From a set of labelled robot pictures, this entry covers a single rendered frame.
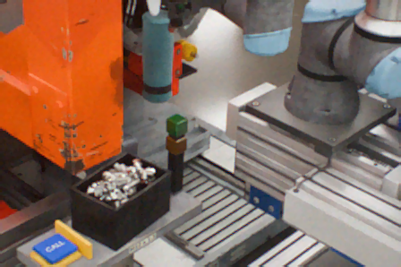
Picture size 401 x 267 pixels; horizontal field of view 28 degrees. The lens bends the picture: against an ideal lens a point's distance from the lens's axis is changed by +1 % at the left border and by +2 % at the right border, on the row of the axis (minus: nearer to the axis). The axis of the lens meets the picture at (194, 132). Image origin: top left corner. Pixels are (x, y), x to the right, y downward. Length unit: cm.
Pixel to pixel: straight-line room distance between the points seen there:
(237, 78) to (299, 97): 194
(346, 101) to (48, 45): 67
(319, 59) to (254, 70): 207
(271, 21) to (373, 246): 47
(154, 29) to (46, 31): 48
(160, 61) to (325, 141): 83
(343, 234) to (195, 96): 194
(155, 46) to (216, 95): 118
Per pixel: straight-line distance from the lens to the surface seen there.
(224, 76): 357
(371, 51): 146
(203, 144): 283
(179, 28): 213
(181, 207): 197
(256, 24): 128
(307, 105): 162
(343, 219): 153
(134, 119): 272
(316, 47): 157
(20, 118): 207
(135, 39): 236
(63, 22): 178
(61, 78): 185
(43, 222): 209
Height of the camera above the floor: 163
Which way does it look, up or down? 31 degrees down
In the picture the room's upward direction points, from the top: 3 degrees clockwise
